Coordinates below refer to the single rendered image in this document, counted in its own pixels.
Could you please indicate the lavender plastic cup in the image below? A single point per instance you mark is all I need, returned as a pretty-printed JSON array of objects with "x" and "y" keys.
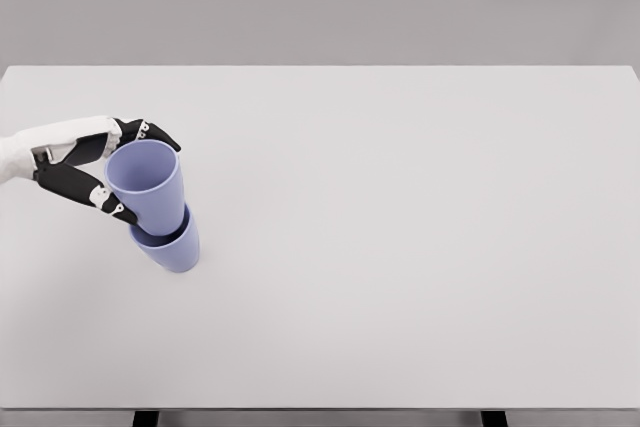
[
  {"x": 172, "y": 252},
  {"x": 150, "y": 192}
]

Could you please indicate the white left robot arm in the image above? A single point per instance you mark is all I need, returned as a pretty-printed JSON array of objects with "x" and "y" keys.
[{"x": 9, "y": 157}]

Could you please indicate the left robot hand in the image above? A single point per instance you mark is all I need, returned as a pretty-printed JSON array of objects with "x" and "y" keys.
[{"x": 70, "y": 139}]

